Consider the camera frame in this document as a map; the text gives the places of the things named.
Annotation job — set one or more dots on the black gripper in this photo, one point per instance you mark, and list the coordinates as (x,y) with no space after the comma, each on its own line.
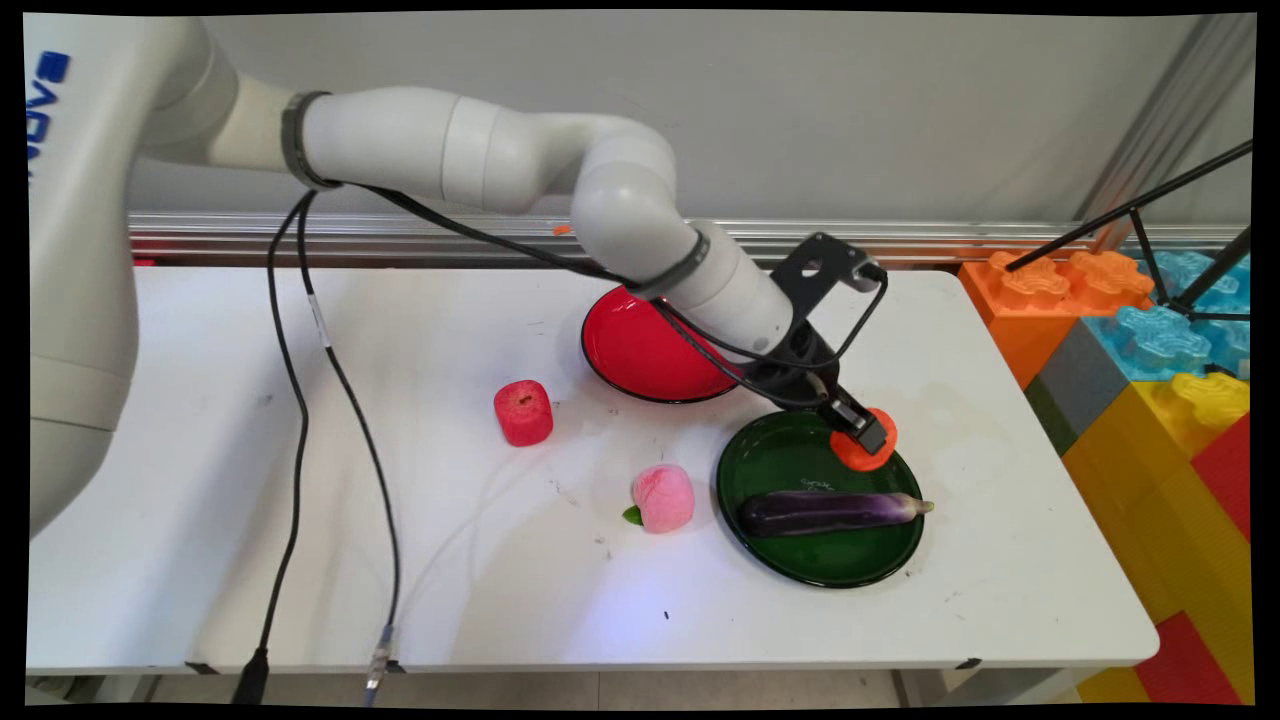
(800,365)

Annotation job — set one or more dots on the orange toy fruit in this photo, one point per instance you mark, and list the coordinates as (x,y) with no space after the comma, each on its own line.
(860,460)

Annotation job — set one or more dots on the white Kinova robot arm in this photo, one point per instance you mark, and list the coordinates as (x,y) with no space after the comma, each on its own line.
(500,150)

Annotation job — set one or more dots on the green enamel plate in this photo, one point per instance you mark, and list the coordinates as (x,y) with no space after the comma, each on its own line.
(790,460)

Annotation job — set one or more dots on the purple toy eggplant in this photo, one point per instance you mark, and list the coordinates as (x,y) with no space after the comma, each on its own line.
(830,512)

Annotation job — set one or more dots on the orange foam block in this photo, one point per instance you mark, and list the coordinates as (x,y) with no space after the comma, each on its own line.
(1020,310)

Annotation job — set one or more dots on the pink toy peach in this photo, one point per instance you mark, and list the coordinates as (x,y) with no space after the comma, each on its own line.
(665,498)

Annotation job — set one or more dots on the red plate with black rim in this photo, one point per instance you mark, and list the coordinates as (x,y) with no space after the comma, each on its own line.
(630,350)

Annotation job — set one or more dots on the grey foam block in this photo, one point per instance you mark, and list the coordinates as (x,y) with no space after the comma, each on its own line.
(1085,375)

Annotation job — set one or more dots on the red toy apple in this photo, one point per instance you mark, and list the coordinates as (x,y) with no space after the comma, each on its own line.
(523,413)

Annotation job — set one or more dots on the blue foam block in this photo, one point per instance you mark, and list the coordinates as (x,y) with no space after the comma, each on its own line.
(1170,340)

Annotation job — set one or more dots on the black tripod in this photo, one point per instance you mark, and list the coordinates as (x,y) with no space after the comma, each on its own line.
(1150,195)

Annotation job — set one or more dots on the red foam block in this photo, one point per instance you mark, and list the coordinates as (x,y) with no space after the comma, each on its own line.
(1225,470)
(1185,665)

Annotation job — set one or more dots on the aluminium rail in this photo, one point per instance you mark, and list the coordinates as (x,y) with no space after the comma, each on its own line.
(400,235)

